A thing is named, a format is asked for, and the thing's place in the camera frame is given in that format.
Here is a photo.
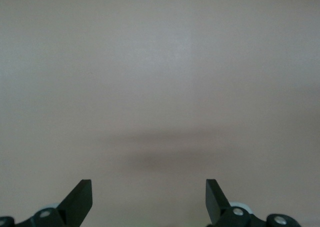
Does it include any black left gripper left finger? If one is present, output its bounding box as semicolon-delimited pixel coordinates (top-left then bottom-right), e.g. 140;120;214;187
0;178;93;227

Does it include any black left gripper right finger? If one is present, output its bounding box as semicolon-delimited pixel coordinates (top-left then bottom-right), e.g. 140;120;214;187
205;178;301;227

